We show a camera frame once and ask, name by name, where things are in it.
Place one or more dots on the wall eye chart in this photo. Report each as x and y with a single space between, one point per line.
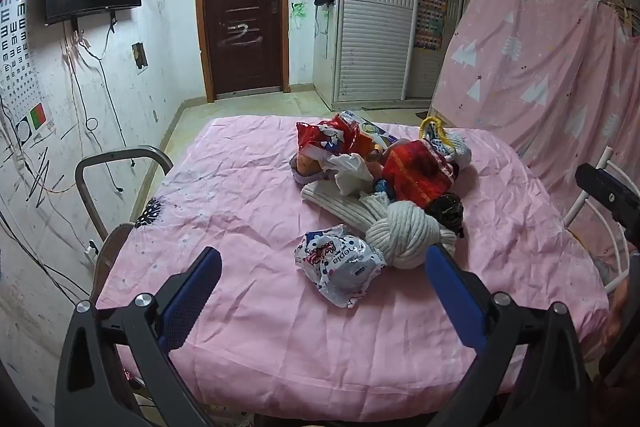
15 57

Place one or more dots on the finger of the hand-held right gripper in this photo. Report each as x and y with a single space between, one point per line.
605 194

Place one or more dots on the white purple snack packet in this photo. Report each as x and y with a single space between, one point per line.
372 129

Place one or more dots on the broken wall socket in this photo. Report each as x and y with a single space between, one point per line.
140 56

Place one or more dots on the pink bed sheet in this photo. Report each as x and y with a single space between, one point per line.
240 217

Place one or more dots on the small blue item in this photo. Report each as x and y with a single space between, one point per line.
381 187

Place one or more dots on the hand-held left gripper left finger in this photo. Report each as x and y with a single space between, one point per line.
190 297

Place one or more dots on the white louvered wardrobe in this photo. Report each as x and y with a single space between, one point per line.
375 22

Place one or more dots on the colourful grid poster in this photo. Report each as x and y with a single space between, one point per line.
430 17

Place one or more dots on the black plastic bag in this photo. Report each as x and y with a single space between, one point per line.
445 209

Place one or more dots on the pink tree-print curtain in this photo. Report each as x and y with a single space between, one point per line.
540 57

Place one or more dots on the dark brown door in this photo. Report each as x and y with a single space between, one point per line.
240 7

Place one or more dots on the grey metal chair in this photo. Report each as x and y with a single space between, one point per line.
112 252

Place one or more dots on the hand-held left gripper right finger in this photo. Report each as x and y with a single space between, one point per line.
450 297

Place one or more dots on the white ribbed cloth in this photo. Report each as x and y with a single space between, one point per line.
330 202

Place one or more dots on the white tissue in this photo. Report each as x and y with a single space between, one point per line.
350 172

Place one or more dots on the red patterned cloth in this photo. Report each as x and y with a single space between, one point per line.
415 172

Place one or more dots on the white polka dot packet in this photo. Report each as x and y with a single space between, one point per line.
340 267

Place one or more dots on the white knitted sock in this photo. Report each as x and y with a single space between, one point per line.
459 149

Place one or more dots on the red cartoon snack packet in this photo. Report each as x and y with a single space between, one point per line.
320 137

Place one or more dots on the yellow rimmed pouch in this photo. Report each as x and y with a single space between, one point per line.
424 127

